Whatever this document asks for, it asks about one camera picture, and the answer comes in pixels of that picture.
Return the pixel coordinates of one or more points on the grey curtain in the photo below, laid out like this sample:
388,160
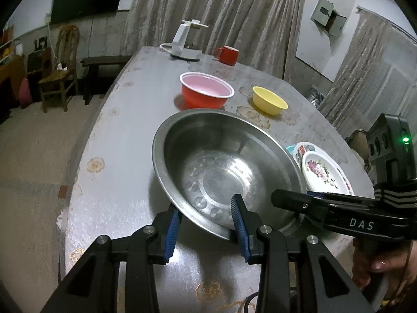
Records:
378,75
264,31

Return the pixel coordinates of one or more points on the yellow plastic bowl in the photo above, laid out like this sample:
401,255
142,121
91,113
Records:
267,101

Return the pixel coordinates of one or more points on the chair with cushion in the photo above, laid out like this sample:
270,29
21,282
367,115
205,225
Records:
357,141

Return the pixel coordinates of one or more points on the red plastic bowl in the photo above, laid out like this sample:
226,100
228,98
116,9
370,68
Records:
200,90

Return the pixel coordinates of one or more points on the right hand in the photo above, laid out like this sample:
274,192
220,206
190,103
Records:
399,266

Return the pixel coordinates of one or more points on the red ceramic mug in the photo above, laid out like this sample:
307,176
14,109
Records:
227,55

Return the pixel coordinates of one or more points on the wooden chair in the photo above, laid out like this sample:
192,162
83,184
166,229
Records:
63,75

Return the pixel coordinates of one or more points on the wooden side cabinet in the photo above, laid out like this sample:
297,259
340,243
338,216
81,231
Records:
12,73

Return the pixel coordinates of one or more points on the patterned white plate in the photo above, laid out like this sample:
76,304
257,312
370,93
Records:
301,148

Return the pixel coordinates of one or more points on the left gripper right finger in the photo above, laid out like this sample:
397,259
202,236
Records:
246,224

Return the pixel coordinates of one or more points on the teal plate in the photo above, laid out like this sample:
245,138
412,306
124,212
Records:
290,148

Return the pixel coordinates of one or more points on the floral white plate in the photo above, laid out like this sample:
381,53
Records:
322,175

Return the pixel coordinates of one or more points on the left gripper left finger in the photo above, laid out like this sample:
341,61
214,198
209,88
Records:
167,225

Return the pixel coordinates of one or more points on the grey wall electrical box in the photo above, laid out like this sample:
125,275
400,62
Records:
327,17

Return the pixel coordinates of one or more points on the dark wooden bench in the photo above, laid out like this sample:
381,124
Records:
101,73

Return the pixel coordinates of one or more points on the large steel bowl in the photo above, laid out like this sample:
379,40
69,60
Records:
203,157

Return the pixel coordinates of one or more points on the white electric kettle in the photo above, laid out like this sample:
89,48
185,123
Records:
184,45

